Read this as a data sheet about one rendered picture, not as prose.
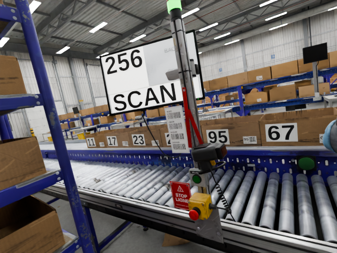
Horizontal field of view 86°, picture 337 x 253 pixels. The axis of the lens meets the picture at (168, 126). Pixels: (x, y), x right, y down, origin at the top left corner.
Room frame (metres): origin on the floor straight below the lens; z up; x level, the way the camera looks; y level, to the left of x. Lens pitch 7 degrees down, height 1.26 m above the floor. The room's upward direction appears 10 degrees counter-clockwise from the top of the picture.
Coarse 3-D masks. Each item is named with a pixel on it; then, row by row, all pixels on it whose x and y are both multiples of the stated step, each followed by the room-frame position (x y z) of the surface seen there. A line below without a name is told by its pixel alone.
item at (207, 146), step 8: (200, 144) 0.68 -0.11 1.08; (208, 144) 0.64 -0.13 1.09; (216, 144) 0.62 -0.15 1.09; (224, 144) 0.62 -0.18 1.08; (192, 152) 0.64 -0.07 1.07; (200, 152) 0.62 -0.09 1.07; (208, 152) 0.60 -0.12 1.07; (216, 152) 0.59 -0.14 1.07; (224, 152) 0.60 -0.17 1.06; (200, 160) 0.62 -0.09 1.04; (208, 160) 0.61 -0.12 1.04; (208, 168) 0.62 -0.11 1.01
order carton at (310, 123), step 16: (288, 112) 1.25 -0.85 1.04; (304, 112) 1.20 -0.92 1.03; (320, 112) 1.15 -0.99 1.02; (336, 112) 1.04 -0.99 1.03; (304, 128) 0.97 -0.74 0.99; (320, 128) 0.93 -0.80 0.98; (272, 144) 1.07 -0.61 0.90; (288, 144) 1.02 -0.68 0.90; (304, 144) 0.98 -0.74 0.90; (320, 144) 0.94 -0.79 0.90
